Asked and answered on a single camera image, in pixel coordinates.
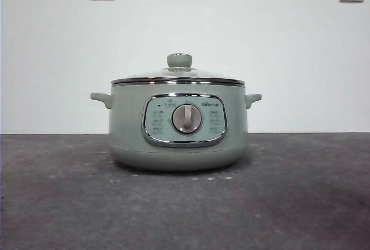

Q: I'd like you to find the glass lid with round knob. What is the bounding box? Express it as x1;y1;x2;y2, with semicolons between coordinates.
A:
111;53;246;85

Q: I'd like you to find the pale green electric pot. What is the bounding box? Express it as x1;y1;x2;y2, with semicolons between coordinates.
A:
90;83;262;171

